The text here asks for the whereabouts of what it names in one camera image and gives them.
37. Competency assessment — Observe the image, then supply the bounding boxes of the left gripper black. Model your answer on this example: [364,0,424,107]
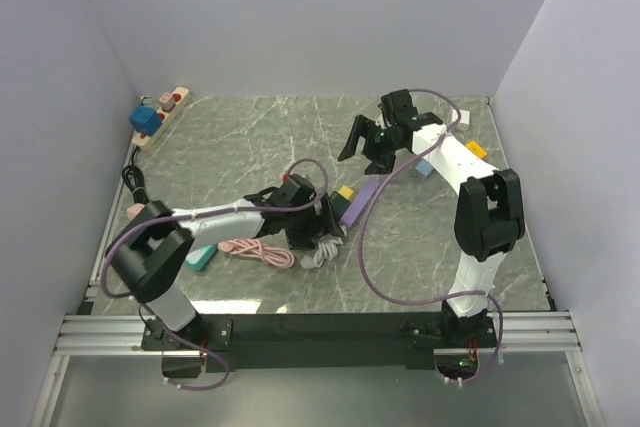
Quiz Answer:
[284,191,343,249]

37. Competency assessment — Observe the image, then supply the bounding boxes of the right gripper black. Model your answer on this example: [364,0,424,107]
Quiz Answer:
[337,115,402,176]

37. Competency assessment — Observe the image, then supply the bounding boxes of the purple power strip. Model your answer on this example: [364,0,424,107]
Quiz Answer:
[340,178,380,229]

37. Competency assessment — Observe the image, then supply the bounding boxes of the yellow white plug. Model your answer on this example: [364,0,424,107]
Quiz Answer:
[338,185,356,201]

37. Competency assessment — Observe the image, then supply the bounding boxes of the light blue plug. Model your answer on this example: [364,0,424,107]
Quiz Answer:
[415,159,434,178]

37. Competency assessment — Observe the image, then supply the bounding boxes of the pink power strip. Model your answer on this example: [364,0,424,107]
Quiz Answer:
[125,202,296,271]

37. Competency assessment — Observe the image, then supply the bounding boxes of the yellow cube socket adapter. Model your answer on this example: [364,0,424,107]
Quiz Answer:
[466,141,488,159]

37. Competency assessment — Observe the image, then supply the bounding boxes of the teal power strip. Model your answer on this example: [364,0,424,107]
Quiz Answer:
[185,245,218,272]

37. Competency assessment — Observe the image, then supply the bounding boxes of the dark green cube socket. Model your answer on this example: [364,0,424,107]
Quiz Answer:
[330,192,351,220]

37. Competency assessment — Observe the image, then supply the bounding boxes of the white plug adapter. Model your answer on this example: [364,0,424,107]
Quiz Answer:
[450,109,470,131]

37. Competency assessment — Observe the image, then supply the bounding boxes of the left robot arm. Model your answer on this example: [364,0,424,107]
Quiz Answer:
[106,174,345,349]

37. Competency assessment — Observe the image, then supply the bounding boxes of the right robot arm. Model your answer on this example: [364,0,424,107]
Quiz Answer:
[339,114,525,346]

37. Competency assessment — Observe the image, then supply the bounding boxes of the dusty pink plug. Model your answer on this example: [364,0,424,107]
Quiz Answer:
[158,92,176,112]

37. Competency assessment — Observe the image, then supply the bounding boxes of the blue cube socket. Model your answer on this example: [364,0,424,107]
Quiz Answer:
[129,105,162,136]

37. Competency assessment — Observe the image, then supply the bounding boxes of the black mounting base bar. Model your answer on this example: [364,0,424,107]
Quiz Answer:
[141,312,502,373]

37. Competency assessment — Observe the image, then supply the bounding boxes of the beige red power strip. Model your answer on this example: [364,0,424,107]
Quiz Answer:
[131,87,192,151]

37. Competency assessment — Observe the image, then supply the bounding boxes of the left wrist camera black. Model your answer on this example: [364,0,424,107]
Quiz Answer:
[277,174,316,207]

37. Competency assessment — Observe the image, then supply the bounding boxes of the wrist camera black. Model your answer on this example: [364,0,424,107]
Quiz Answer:
[277,174,316,207]
[380,89,418,126]

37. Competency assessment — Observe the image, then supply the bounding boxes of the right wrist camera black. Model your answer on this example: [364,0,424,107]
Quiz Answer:
[380,89,418,126]

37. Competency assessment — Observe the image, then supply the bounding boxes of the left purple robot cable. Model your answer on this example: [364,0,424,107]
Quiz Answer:
[101,159,330,393]

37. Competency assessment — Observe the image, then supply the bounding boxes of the black coiled cable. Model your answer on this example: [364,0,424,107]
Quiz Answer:
[122,144,154,208]

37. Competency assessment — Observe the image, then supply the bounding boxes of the aluminium rail frame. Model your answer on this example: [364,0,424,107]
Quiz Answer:
[29,166,584,427]

